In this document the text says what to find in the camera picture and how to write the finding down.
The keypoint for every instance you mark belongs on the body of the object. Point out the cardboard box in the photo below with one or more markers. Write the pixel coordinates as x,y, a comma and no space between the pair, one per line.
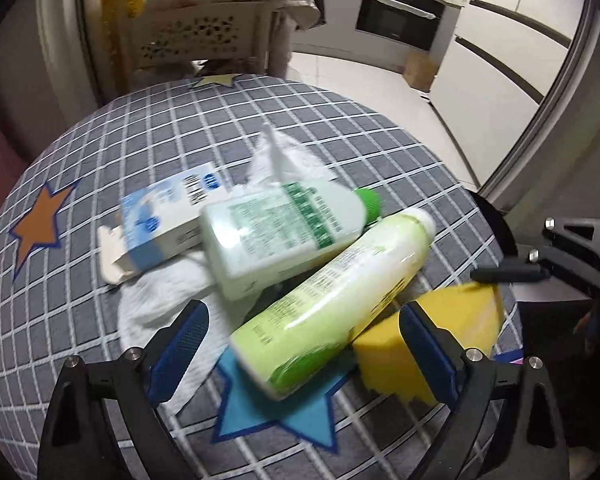
420,71

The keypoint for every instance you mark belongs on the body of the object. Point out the beige cloth bag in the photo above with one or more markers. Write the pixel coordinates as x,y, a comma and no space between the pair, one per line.
290,20

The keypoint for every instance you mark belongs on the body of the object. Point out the white refrigerator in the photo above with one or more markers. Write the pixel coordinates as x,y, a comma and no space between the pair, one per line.
495,85

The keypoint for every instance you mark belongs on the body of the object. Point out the blue white carton box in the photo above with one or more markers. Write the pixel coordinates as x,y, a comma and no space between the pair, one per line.
160,220

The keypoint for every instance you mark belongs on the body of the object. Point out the green spray bottle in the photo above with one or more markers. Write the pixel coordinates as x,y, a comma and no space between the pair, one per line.
330,305

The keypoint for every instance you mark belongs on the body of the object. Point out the yellow sponge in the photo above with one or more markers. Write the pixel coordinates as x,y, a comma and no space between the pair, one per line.
460,310

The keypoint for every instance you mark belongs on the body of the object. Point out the sliding door frame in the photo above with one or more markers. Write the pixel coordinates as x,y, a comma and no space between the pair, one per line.
65,35

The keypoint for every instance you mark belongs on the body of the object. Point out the yellow mesh bag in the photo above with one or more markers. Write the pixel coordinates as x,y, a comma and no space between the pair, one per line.
125,10

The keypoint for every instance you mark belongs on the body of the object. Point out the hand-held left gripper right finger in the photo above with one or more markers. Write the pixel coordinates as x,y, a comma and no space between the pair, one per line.
427,355

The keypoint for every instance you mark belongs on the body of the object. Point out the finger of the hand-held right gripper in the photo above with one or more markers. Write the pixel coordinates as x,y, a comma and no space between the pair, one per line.
510,275
575,235

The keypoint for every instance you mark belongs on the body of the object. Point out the white bottle green cap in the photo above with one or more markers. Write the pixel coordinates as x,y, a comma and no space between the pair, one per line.
270,240

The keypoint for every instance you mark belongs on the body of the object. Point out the white plastic wrapper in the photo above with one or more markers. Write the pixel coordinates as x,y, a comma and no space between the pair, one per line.
290,165

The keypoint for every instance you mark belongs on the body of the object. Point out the black built-in oven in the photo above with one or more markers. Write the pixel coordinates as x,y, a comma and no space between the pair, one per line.
395,15

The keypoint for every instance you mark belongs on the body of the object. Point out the cream plastic storage cart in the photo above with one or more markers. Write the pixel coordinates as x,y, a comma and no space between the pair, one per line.
200,25

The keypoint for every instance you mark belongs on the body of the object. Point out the grey kitchen counter cabinet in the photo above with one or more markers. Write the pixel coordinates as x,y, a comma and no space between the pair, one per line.
340,20

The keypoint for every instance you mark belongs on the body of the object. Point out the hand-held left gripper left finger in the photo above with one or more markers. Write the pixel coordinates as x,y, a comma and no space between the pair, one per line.
180,350

